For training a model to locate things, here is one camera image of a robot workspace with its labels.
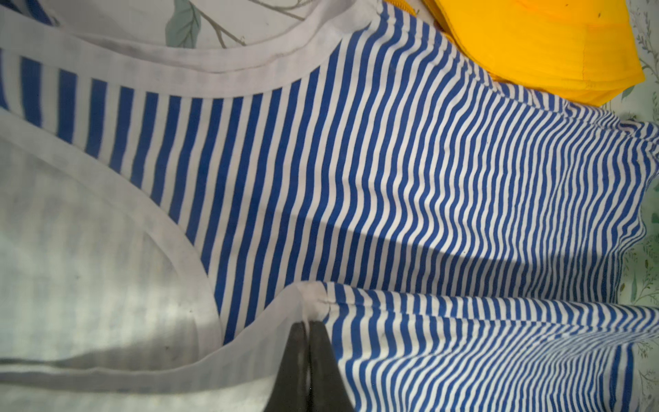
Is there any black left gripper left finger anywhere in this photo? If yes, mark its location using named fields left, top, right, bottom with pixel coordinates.
left=264, top=322, right=309, bottom=412

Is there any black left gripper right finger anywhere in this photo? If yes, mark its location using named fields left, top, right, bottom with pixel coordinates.
left=309, top=321, right=355, bottom=412

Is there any blue white striped tank top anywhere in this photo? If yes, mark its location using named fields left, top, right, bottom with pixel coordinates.
left=1, top=1, right=658, bottom=411

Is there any yellow bucket hat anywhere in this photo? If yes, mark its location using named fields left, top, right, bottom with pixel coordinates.
left=385, top=0, right=647, bottom=108

